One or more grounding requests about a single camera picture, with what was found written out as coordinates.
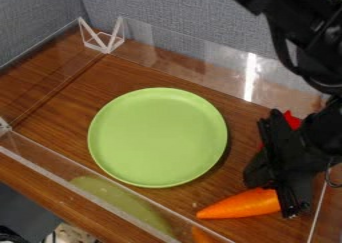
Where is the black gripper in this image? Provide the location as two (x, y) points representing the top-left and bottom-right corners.
(243, 100), (342, 218)

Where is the orange toy carrot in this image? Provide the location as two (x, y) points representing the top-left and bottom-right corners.
(196, 188), (280, 219)

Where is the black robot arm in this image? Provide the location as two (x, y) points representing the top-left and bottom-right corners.
(235, 0), (342, 218)

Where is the red plastic block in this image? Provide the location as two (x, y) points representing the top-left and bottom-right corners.
(256, 109), (302, 148)

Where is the green round plate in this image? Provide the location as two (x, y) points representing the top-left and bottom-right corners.
(87, 88), (228, 188)

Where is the black cable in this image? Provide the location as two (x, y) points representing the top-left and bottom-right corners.
(323, 156), (342, 189)

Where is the clear acrylic barrier wall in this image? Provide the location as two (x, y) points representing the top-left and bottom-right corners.
(0, 19), (342, 243)

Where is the clear acrylic corner bracket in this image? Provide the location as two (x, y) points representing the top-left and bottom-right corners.
(77, 17), (125, 54)

